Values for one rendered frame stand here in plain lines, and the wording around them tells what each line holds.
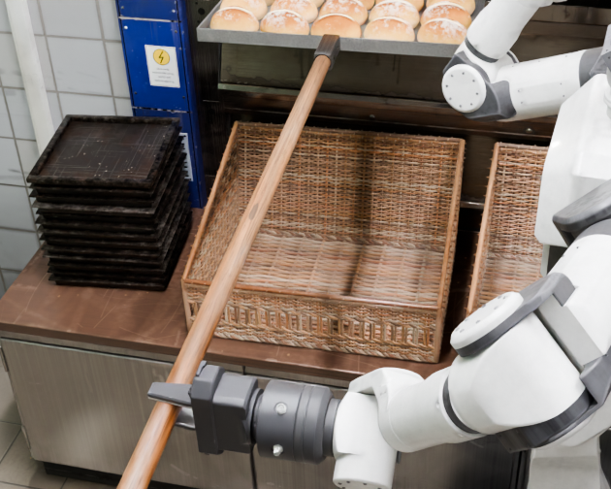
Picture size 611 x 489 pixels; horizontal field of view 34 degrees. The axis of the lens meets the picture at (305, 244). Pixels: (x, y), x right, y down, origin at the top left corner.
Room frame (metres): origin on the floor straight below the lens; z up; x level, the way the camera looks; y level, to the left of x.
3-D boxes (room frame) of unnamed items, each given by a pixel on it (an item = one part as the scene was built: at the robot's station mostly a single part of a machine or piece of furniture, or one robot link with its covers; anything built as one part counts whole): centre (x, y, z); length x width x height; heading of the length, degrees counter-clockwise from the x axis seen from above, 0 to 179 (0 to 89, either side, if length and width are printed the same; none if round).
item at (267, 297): (1.81, -0.05, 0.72); 0.56 x 0.49 x 0.28; 76
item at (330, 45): (1.74, -0.06, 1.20); 0.09 x 0.04 x 0.03; 166
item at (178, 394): (0.83, 0.16, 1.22); 0.06 x 0.03 x 0.02; 75
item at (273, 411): (0.81, 0.07, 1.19); 0.12 x 0.10 x 0.13; 75
